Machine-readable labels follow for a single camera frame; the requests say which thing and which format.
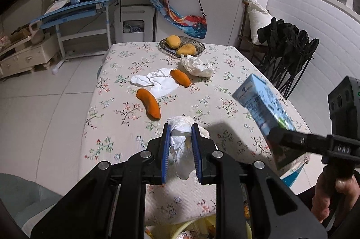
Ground person's right hand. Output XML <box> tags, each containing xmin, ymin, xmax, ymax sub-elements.
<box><xmin>311</xmin><ymin>169</ymin><xmax>360</xmax><ymax>225</ymax></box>

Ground orange carrot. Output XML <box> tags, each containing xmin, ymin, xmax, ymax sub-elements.
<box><xmin>170</xmin><ymin>69</ymin><xmax>192</xmax><ymax>87</ymax></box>
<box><xmin>136</xmin><ymin>89</ymin><xmax>161</xmax><ymax>119</ymax></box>

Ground blue study desk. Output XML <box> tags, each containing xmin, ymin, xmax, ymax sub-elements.
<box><xmin>29</xmin><ymin>0</ymin><xmax>121</xmax><ymax>75</ymax></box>

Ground white pillow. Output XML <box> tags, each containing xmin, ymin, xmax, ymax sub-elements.
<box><xmin>247</xmin><ymin>0</ymin><xmax>273</xmax><ymax>45</ymax></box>

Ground orange carrot near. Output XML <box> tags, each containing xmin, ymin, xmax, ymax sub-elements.
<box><xmin>136</xmin><ymin>89</ymin><xmax>161</xmax><ymax>119</ymax></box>

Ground tan jug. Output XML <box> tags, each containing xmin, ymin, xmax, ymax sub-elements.
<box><xmin>29</xmin><ymin>22</ymin><xmax>45</xmax><ymax>45</ymax></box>

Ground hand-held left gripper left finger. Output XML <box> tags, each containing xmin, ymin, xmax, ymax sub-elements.
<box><xmin>31</xmin><ymin>123</ymin><xmax>172</xmax><ymax>239</ymax></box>

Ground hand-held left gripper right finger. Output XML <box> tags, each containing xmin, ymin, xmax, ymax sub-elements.
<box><xmin>191</xmin><ymin>123</ymin><xmax>328</xmax><ymax>239</ymax></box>

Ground yellow mango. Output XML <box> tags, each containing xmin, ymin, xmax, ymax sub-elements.
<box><xmin>165</xmin><ymin>35</ymin><xmax>181</xmax><ymax>48</ymax></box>
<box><xmin>177</xmin><ymin>44</ymin><xmax>196</xmax><ymax>56</ymax></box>

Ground white papers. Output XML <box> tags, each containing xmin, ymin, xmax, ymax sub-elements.
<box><xmin>45</xmin><ymin>0</ymin><xmax>69</xmax><ymax>15</ymax></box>

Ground small white tissue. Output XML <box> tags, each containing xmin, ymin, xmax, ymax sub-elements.
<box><xmin>167</xmin><ymin>115</ymin><xmax>210</xmax><ymax>180</ymax></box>

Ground orange carrot far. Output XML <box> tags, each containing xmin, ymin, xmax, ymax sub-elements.
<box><xmin>170</xmin><ymin>69</ymin><xmax>192</xmax><ymax>87</ymax></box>

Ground wooden chair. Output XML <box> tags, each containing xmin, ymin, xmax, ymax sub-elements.
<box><xmin>238</xmin><ymin>0</ymin><xmax>270</xmax><ymax>60</ymax></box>

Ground floral tablecloth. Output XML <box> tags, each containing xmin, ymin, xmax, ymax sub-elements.
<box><xmin>78</xmin><ymin>42</ymin><xmax>311</xmax><ymax>228</ymax></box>

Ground teal chair seat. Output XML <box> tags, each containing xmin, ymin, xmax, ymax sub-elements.
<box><xmin>0</xmin><ymin>173</ymin><xmax>64</xmax><ymax>238</ymax></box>

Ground colourful printed cloth bag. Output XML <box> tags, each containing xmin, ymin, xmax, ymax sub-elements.
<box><xmin>146</xmin><ymin>0</ymin><xmax>209</xmax><ymax>40</ymax></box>

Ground woven wicker plate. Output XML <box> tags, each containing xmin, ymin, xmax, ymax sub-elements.
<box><xmin>159</xmin><ymin>37</ymin><xmax>206</xmax><ymax>58</ymax></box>

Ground black jacket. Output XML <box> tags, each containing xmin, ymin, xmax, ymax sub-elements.
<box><xmin>257</xmin><ymin>17</ymin><xmax>300</xmax><ymax>45</ymax></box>

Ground white plastic stool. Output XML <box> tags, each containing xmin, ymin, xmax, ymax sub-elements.
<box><xmin>115</xmin><ymin>5</ymin><xmax>154</xmax><ymax>44</ymax></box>

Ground white cabinet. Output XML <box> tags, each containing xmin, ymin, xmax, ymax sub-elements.
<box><xmin>153</xmin><ymin>0</ymin><xmax>272</xmax><ymax>47</ymax></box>

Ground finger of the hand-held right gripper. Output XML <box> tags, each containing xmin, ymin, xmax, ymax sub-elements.
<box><xmin>267</xmin><ymin>127</ymin><xmax>332</xmax><ymax>156</ymax></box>

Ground black folding chairs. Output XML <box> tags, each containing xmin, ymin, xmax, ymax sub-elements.
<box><xmin>257</xmin><ymin>17</ymin><xmax>320</xmax><ymax>100</ymax></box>

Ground blue milk carton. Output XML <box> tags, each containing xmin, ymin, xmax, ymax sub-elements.
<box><xmin>232</xmin><ymin>73</ymin><xmax>310</xmax><ymax>170</ymax></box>

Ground flat white tissue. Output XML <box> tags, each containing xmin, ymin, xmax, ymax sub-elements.
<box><xmin>131</xmin><ymin>68</ymin><xmax>178</xmax><ymax>97</ymax></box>

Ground cream low cabinet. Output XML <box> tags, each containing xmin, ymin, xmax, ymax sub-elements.
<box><xmin>0</xmin><ymin>35</ymin><xmax>59</xmax><ymax>79</ymax></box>

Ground large crumpled white tissue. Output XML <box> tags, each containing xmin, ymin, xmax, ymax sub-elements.
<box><xmin>180</xmin><ymin>54</ymin><xmax>215</xmax><ymax>78</ymax></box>

